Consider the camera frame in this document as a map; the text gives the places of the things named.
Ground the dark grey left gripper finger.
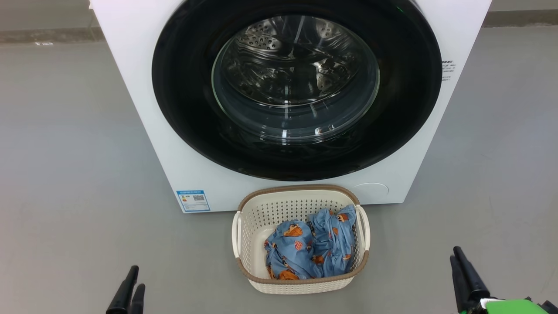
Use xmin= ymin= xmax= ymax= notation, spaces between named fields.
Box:
xmin=106 ymin=265 xmax=139 ymax=314
xmin=130 ymin=283 xmax=146 ymax=314

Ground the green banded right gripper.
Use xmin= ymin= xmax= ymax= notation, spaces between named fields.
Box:
xmin=450 ymin=246 xmax=558 ymax=314

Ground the blue garment with orange print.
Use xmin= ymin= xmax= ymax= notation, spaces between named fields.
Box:
xmin=307 ymin=205 xmax=357 ymax=276
xmin=264 ymin=220 xmax=324 ymax=280

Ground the black round glass washer door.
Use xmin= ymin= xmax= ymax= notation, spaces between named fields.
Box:
xmin=152 ymin=0 xmax=443 ymax=181

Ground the white front-load washing machine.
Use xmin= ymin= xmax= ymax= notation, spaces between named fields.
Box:
xmin=89 ymin=0 xmax=492 ymax=213

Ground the blue energy label sticker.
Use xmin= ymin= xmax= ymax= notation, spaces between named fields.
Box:
xmin=177 ymin=190 xmax=211 ymax=212

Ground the round white filter cover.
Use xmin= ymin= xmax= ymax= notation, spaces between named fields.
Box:
xmin=354 ymin=182 xmax=389 ymax=204

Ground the cream perforated laundry basket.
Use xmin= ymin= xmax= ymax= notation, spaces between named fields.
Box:
xmin=231 ymin=184 xmax=371 ymax=295

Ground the black text label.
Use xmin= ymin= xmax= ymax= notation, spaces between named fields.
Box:
xmin=440 ymin=60 xmax=457 ymax=82

